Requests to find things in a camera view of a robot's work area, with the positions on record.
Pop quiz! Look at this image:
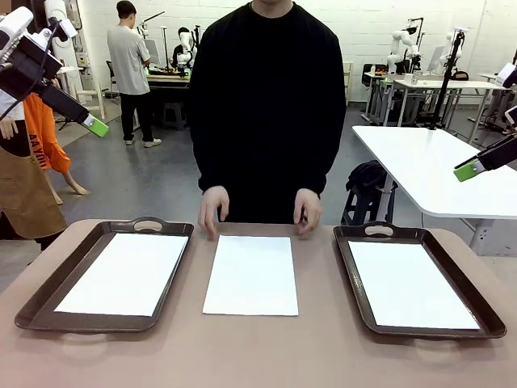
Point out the person in black sweater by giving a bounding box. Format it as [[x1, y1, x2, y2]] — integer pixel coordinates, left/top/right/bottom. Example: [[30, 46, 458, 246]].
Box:
[[187, 0, 347, 226]]

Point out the cluttered background workbench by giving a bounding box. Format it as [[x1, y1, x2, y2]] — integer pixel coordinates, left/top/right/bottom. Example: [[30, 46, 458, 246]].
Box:
[[145, 66, 193, 131]]

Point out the mannequin in orange clothes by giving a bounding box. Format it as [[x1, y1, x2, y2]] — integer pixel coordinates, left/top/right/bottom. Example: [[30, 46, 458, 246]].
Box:
[[22, 91, 90, 205]]

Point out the white monitor back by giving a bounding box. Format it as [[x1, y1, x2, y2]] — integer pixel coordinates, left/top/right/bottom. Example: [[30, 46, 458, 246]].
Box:
[[427, 44, 446, 74]]

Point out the tall white air conditioner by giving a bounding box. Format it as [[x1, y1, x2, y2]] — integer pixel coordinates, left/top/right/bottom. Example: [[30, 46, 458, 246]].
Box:
[[44, 0, 84, 82]]

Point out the seated person in black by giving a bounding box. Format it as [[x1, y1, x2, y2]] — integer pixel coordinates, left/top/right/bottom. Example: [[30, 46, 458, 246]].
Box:
[[172, 26, 193, 68]]

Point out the white A4 sheet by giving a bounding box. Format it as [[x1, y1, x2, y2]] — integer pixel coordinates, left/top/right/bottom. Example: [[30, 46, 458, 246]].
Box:
[[53, 232, 190, 318], [347, 240, 481, 331]]

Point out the white long desk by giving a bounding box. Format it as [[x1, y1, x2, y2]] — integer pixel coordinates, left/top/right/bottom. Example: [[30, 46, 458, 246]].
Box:
[[393, 78, 511, 145]]

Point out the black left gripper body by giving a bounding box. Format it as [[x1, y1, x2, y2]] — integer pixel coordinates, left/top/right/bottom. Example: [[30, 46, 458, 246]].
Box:
[[0, 38, 64, 98]]

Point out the large white table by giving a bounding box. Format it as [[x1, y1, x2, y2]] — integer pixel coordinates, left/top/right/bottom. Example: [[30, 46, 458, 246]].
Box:
[[351, 124, 517, 258]]

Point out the person's left hand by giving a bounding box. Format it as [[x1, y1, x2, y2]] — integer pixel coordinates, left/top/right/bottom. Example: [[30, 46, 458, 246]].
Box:
[[293, 188, 323, 239]]

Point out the mannequin with brown apron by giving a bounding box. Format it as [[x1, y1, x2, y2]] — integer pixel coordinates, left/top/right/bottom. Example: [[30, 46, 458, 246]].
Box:
[[0, 88, 68, 251]]

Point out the person in grey T-shirt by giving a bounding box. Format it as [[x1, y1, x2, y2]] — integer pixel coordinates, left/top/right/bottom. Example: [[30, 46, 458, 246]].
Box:
[[107, 0, 163, 149]]

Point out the black padded office chair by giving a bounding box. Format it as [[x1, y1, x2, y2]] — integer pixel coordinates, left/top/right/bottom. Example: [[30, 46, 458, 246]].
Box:
[[362, 63, 389, 88]]

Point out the brown tray with scuffed base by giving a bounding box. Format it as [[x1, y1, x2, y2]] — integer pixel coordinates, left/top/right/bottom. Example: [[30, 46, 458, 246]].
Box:
[[15, 217, 195, 335]]

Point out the white desk with clutter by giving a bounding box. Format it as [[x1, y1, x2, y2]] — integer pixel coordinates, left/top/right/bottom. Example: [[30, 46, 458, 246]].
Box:
[[468, 72, 517, 142]]

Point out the person's right forearm black sleeve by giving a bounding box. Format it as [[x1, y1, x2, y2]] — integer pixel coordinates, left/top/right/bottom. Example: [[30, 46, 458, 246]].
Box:
[[189, 120, 227, 195]]

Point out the black bag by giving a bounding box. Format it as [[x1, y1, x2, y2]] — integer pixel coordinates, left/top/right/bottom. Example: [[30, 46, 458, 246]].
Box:
[[346, 160, 395, 193]]

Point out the person's right hand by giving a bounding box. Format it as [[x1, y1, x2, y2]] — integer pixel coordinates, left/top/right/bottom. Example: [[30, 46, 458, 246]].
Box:
[[198, 185, 231, 243]]

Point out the brown plastic serving tray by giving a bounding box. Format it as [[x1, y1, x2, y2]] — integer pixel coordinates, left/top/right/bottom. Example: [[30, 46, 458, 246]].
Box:
[[333, 221, 508, 340]]

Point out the white A4 paper stack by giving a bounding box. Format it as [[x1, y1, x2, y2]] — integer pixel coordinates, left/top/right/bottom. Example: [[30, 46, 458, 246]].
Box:
[[201, 235, 300, 318]]

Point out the person's left forearm black sleeve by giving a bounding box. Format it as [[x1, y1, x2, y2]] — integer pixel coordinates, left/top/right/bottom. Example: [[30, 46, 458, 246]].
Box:
[[298, 120, 347, 199]]

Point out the black tripod stand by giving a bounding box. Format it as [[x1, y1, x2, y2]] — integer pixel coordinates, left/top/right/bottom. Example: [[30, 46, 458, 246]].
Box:
[[429, 28, 466, 131]]

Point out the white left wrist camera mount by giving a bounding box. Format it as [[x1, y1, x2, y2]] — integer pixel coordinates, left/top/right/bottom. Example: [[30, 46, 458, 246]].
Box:
[[22, 18, 78, 68]]

